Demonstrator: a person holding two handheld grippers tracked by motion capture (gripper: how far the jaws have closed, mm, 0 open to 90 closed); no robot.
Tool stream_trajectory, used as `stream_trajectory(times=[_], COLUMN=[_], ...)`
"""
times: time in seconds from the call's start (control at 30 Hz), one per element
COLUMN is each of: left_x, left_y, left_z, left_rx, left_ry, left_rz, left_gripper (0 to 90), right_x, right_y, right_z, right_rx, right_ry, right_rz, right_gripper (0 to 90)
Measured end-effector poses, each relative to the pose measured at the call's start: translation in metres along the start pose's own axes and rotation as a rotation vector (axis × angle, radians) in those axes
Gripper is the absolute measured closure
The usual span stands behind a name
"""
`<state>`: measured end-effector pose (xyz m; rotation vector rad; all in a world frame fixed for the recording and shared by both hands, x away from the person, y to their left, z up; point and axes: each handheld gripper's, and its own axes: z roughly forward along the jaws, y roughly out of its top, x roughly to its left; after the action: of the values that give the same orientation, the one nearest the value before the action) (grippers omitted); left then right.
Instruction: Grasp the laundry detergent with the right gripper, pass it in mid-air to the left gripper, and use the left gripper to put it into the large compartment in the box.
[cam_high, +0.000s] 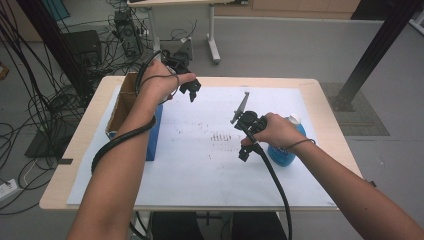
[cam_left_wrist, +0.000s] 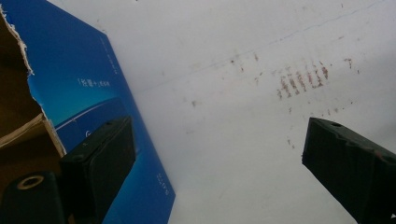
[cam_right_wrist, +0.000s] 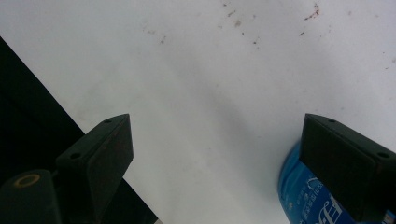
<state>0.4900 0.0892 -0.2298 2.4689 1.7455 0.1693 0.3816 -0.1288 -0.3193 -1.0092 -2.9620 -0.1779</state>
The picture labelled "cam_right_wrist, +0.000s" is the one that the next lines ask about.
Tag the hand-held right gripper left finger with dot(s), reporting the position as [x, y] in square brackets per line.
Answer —
[99, 161]

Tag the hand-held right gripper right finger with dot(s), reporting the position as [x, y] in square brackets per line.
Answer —
[348, 165]

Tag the blue bottle with white cap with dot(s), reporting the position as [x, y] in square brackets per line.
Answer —
[297, 196]

